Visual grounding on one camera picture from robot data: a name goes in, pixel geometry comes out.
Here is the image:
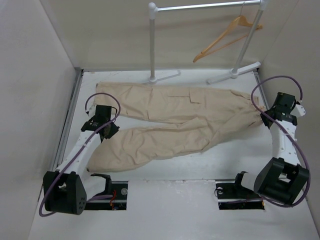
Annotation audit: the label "beige trousers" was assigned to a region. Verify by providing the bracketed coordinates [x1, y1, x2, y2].
[87, 82, 262, 172]

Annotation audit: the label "wooden clothes hanger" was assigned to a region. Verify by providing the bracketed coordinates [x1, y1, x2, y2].
[192, 15, 254, 63]

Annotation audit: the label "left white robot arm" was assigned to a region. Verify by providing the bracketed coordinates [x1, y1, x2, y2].
[39, 105, 119, 217]

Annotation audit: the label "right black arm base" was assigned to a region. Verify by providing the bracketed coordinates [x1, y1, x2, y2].
[214, 172, 265, 210]

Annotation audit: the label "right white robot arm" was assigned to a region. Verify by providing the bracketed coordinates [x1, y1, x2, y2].
[231, 92, 310, 207]

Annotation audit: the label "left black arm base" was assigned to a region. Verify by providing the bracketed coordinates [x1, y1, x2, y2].
[84, 181, 129, 211]

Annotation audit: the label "white metal clothes rack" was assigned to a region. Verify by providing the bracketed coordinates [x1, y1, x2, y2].
[148, 0, 269, 84]

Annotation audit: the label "left aluminium table rail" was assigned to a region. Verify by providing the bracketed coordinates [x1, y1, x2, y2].
[49, 67, 84, 171]

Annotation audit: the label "aluminium table rail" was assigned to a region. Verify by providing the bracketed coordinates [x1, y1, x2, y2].
[49, 67, 84, 171]
[253, 68, 269, 109]

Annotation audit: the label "right aluminium table rail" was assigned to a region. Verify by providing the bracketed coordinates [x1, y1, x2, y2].
[253, 68, 269, 109]

